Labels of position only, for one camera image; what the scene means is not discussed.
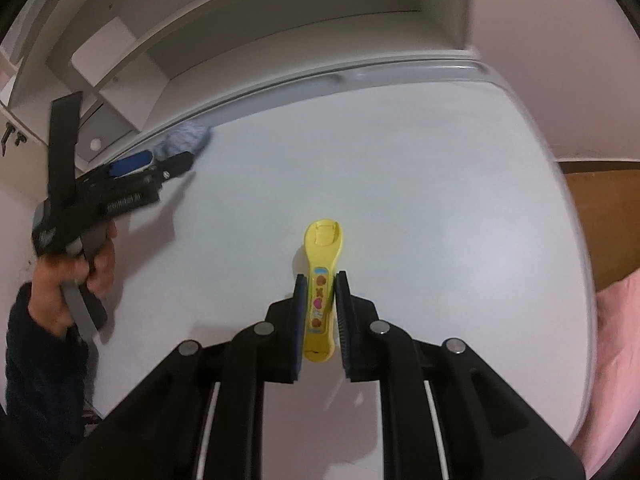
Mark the person's left hand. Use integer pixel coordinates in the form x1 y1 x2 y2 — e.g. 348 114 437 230
27 222 119 339

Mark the yellow plastic spoon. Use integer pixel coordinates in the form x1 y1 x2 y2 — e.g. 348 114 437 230
291 218 345 364

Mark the white desk shelf unit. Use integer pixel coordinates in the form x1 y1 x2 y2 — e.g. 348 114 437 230
0 0 490 162

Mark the pink cloth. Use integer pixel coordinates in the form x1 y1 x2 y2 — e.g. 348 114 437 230
570 269 640 479

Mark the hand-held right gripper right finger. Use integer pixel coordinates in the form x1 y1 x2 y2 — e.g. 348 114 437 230
333 270 586 480

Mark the black door handle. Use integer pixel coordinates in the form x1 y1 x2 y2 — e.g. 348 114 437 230
0 122 27 157

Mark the person's left forearm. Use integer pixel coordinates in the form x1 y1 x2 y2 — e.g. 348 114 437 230
4 282 101 461

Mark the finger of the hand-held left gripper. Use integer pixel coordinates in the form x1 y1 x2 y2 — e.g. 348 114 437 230
107 149 161 181
149 151 195 186

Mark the white door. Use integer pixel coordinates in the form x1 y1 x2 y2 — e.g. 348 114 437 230
0 45 51 203

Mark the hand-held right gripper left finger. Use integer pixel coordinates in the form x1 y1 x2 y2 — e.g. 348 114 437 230
60 274 308 480

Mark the grey drawer with white knob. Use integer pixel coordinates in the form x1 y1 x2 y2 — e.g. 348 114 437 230
75 101 137 162

